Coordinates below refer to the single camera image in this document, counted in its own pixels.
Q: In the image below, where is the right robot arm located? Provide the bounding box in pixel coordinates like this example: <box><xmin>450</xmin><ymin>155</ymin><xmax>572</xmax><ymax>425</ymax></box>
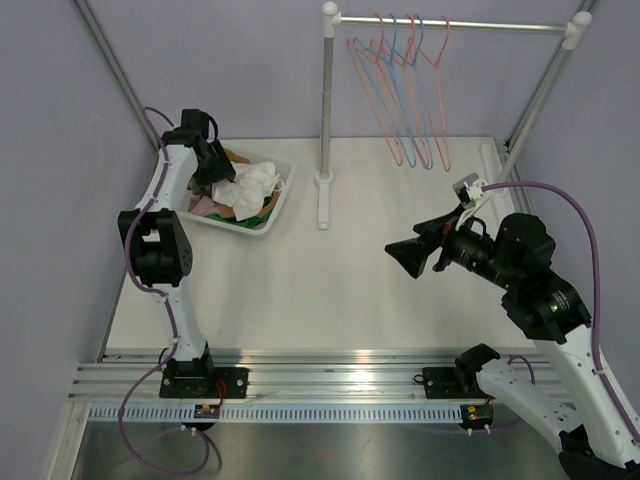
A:
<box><xmin>385</xmin><ymin>208</ymin><xmax>639</xmax><ymax>479</ymax></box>

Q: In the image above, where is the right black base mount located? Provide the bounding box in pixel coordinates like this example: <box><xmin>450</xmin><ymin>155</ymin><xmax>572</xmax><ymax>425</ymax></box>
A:
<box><xmin>413</xmin><ymin>366</ymin><xmax>465</xmax><ymax>400</ymax></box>

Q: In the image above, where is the green tank top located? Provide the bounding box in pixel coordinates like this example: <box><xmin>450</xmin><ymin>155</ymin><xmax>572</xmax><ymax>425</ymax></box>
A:
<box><xmin>205</xmin><ymin>209</ymin><xmax>271</xmax><ymax>230</ymax></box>

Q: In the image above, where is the light blue hanger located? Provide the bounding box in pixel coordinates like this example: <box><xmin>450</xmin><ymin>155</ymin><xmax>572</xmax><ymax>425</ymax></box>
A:
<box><xmin>388</xmin><ymin>14</ymin><xmax>433</xmax><ymax>170</ymax></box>
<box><xmin>347</xmin><ymin>37</ymin><xmax>417</xmax><ymax>168</ymax></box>

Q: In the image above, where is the pink wire hanger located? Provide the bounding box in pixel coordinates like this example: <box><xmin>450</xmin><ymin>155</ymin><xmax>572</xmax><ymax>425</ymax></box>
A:
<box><xmin>371</xmin><ymin>13</ymin><xmax>430</xmax><ymax>168</ymax></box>

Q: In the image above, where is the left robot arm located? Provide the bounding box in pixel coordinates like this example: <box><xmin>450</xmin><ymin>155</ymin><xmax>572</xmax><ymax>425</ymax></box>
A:
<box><xmin>117</xmin><ymin>109</ymin><xmax>236</xmax><ymax>398</ymax></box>

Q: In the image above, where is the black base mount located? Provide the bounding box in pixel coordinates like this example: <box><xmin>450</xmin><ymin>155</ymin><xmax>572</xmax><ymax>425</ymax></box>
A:
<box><xmin>159</xmin><ymin>367</ymin><xmax>249</xmax><ymax>400</ymax></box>
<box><xmin>413</xmin><ymin>366</ymin><xmax>465</xmax><ymax>400</ymax></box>

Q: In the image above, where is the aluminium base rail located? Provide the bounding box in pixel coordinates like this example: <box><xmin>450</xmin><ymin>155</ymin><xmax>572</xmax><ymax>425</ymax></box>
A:
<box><xmin>69</xmin><ymin>348</ymin><xmax>566</xmax><ymax>401</ymax></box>

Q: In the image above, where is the white plastic basket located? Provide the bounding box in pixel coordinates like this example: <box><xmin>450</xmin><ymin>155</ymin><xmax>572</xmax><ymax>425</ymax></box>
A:
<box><xmin>180</xmin><ymin>149</ymin><xmax>295</xmax><ymax>236</ymax></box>

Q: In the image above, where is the metal clothes rack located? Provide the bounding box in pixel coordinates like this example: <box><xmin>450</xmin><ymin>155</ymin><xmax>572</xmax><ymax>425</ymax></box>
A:
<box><xmin>314</xmin><ymin>1</ymin><xmax>599</xmax><ymax>231</ymax></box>

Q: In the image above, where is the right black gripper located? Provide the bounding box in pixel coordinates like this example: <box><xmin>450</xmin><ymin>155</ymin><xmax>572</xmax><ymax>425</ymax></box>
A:
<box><xmin>385</xmin><ymin>201</ymin><xmax>519</xmax><ymax>290</ymax></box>

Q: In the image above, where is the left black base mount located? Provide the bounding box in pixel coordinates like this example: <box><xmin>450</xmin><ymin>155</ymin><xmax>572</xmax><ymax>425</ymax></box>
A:
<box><xmin>159</xmin><ymin>367</ymin><xmax>249</xmax><ymax>400</ymax></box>

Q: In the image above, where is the white slotted cable duct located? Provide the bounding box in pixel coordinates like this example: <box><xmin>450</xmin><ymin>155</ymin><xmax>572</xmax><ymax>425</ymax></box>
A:
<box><xmin>89</xmin><ymin>403</ymin><xmax>462</xmax><ymax>424</ymax></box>

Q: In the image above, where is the pink hanger with brown top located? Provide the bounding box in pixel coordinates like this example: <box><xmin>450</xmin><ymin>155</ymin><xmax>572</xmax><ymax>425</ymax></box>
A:
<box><xmin>346</xmin><ymin>37</ymin><xmax>406</xmax><ymax>167</ymax></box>

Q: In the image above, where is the mauve tank top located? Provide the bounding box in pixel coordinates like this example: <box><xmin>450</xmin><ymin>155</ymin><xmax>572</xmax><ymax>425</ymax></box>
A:
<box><xmin>188</xmin><ymin>196</ymin><xmax>220</xmax><ymax>217</ymax></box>

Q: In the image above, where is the brown tank top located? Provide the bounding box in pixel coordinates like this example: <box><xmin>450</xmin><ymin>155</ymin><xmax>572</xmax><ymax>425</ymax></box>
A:
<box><xmin>219</xmin><ymin>147</ymin><xmax>281</xmax><ymax>221</ymax></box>

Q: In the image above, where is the white tank top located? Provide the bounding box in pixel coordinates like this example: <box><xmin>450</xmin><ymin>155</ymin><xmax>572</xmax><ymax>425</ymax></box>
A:
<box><xmin>209</xmin><ymin>159</ymin><xmax>286</xmax><ymax>221</ymax></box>

